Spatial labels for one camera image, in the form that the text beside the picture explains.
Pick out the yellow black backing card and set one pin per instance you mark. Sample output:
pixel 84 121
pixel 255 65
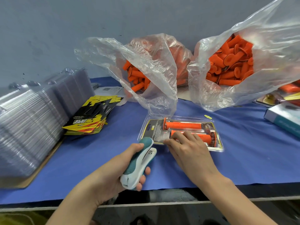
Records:
pixel 150 131

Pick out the teal hand stapler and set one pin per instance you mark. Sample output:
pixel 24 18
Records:
pixel 138 166

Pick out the large clear plastic bag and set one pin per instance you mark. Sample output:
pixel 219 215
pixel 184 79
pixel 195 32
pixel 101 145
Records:
pixel 276 30

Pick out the stack of yellow black cards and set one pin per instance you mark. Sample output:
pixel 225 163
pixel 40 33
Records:
pixel 91 117

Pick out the teal white cardboard box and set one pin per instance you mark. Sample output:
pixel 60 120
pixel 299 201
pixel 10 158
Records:
pixel 285 119

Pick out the small yellow scrap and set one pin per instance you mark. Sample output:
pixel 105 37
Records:
pixel 208 116

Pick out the white printed paper sheet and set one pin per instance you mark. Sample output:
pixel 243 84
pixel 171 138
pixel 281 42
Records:
pixel 108 91

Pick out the stack of clear blister shells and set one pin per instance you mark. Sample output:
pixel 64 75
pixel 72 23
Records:
pixel 28 119

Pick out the person's right hand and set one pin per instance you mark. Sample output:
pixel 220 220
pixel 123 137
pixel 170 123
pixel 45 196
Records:
pixel 192 154

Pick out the yellow plastic crate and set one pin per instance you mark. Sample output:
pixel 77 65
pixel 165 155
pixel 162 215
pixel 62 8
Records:
pixel 18 218

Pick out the person's left hand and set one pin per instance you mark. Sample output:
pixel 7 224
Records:
pixel 110 178

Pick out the person's right forearm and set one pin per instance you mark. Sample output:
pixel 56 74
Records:
pixel 239 203

